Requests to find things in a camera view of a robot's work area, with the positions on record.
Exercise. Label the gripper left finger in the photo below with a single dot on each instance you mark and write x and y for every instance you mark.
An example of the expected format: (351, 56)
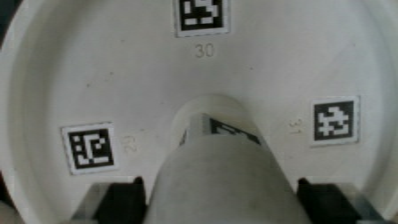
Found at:
(113, 204)

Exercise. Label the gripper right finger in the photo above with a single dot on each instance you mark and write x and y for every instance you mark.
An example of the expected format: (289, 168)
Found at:
(335, 204)

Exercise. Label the white cylindrical table leg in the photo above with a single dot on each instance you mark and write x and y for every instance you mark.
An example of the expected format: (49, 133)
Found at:
(221, 183)

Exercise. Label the white round table top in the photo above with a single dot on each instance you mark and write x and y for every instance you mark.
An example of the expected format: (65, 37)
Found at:
(118, 66)

